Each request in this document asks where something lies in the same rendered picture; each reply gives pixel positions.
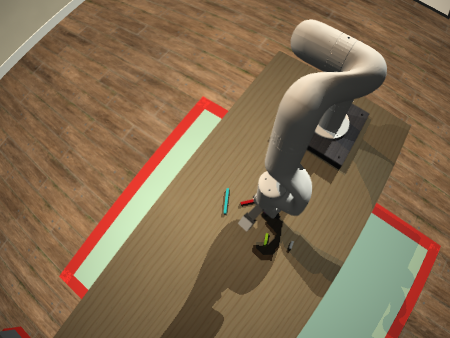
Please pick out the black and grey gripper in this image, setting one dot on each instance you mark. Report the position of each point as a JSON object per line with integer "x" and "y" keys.
{"x": 272, "y": 214}

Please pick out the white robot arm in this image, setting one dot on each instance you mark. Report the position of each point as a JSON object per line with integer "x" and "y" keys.
{"x": 351, "y": 69}

